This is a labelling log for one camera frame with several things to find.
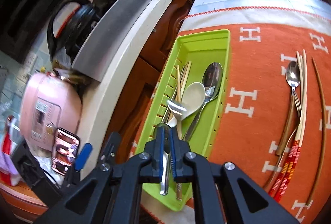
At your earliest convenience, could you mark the large steel spoon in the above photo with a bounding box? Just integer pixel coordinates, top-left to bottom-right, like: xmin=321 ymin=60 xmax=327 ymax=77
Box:
xmin=183 ymin=62 xmax=223 ymax=142

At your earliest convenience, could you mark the dark wooden chopstick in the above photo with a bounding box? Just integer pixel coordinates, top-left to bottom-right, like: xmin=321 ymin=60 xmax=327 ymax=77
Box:
xmin=305 ymin=56 xmax=328 ymax=206

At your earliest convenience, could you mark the pink rice cooker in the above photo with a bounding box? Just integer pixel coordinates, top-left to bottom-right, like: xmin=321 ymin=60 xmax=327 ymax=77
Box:
xmin=19 ymin=73 xmax=82 ymax=151

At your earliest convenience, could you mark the steel splash guard panel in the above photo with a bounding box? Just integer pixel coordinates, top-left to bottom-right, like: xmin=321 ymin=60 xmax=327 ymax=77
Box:
xmin=71 ymin=0 xmax=151 ymax=82

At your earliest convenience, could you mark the metal spiral chopstick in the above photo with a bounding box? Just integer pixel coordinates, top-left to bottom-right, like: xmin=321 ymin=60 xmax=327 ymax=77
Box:
xmin=161 ymin=62 xmax=190 ymax=124

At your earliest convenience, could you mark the green plastic utensil tray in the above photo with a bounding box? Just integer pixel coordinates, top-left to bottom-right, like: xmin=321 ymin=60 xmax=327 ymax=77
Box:
xmin=134 ymin=29 xmax=231 ymax=212

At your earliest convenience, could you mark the black pressure cooker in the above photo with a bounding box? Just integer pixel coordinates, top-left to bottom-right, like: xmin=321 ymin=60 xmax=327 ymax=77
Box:
xmin=47 ymin=0 xmax=100 ymax=61

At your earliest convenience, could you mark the smartphone on counter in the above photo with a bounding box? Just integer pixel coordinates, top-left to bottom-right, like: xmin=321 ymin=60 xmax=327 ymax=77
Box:
xmin=51 ymin=128 xmax=80 ymax=176

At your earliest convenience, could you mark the white ceramic soup spoon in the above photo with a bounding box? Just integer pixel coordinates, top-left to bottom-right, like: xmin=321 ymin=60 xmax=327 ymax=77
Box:
xmin=167 ymin=82 xmax=205 ymax=127

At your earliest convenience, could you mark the orange H pattern blanket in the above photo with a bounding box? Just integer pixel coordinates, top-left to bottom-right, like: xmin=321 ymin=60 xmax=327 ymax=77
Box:
xmin=129 ymin=6 xmax=331 ymax=224

